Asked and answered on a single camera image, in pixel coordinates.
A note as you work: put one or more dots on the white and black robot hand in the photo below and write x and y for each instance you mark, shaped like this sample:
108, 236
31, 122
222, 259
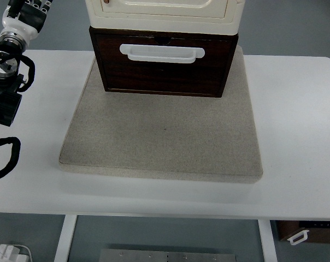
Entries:
23, 24

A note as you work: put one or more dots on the white power adapter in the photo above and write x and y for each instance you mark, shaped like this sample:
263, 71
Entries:
9, 252

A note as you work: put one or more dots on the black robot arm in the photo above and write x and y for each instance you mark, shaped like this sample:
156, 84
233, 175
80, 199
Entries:
1, 106

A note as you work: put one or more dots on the brown wooden box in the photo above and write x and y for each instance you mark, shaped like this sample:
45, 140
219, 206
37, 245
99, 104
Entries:
323, 234

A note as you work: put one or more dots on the beige fabric mat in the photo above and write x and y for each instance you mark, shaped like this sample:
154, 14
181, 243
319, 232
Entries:
159, 136

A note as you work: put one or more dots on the white table leg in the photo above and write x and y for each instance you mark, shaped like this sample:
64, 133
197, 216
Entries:
65, 240
267, 243

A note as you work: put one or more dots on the dark brown cabinet base frame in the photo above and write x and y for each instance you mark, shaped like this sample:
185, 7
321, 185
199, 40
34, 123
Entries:
121, 32

